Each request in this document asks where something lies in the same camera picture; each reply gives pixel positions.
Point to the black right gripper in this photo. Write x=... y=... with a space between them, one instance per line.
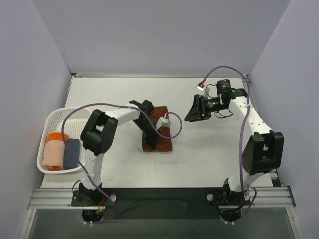
x=199 y=107

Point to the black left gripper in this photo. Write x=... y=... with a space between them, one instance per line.
x=148 y=134

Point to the brown towel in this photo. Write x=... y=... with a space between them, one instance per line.
x=162 y=145

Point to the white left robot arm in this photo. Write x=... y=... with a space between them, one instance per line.
x=98 y=135

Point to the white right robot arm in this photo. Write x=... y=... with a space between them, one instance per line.
x=237 y=98

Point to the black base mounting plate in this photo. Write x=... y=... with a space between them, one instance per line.
x=160 y=204

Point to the blue towel in basket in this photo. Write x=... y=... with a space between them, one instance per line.
x=71 y=154

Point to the orange towel in basket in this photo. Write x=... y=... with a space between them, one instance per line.
x=57 y=136

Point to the peach towel in basket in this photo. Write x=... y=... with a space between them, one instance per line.
x=53 y=154

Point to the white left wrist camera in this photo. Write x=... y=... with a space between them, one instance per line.
x=163 y=122

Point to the aluminium back frame rail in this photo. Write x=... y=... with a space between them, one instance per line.
x=105 y=75

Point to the aluminium frame rail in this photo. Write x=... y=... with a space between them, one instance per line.
x=65 y=198
x=105 y=75

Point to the aluminium right side rail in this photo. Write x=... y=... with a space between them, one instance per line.
x=263 y=151

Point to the aluminium front frame rail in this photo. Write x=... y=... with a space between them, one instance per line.
x=65 y=198

